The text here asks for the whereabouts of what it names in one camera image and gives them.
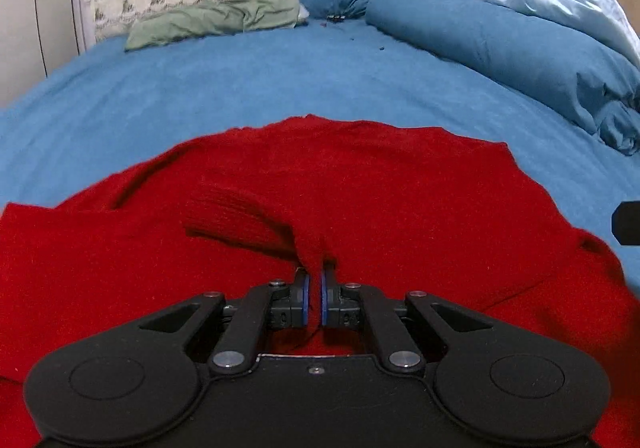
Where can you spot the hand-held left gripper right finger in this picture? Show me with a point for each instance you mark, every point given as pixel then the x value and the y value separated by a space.
pixel 326 299

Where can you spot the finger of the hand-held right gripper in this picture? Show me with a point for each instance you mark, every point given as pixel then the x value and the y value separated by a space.
pixel 627 223

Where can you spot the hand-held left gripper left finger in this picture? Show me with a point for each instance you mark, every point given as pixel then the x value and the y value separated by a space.
pixel 303 299

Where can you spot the red knit sweater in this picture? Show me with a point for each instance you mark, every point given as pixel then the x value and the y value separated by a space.
pixel 400 208

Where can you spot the blue rolled duvet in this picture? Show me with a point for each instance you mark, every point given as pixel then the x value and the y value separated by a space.
pixel 505 52

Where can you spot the blue bed sheet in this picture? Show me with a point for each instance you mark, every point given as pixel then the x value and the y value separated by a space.
pixel 175 92

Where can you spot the small dark hair clip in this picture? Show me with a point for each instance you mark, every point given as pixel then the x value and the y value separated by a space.
pixel 336 18

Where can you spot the green cloth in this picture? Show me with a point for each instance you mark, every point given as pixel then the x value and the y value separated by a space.
pixel 210 20

